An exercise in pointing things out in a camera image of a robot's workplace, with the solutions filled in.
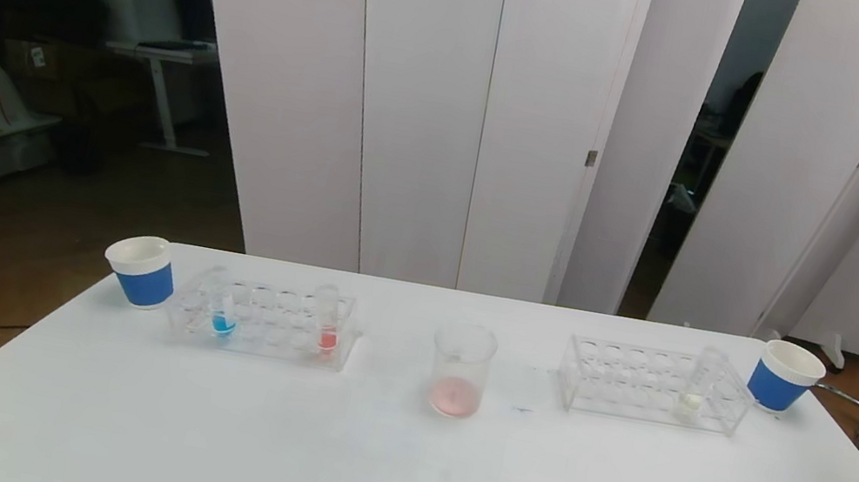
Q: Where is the test tube with blue pigment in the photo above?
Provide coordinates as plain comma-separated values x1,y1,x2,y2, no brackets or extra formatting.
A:
198,264,247,341

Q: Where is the test tube with yellow pigment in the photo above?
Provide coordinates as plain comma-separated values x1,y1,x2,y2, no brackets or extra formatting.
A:
672,343,731,429

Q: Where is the clear acrylic test tube rack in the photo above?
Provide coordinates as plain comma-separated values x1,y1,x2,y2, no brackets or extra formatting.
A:
551,331,760,443
161,262,368,375

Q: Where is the clear glass beaker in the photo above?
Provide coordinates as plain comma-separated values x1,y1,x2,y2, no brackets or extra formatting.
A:
421,318,501,425

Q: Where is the test tube with red pigment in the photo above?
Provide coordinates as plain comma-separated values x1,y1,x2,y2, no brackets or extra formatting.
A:
305,282,348,358

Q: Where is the white screen foot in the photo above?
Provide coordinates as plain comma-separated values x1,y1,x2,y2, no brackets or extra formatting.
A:
801,330,851,375

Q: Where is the blue and white paper cup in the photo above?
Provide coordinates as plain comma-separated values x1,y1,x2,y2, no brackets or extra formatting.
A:
743,336,830,420
97,228,183,314

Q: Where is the black backpack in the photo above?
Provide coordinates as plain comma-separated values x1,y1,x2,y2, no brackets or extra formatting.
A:
163,0,222,46

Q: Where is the white standing desk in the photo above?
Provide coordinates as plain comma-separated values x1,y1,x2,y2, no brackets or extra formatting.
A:
90,30,228,160

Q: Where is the brown cardboard box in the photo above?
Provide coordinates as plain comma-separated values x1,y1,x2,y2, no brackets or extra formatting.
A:
0,33,109,123

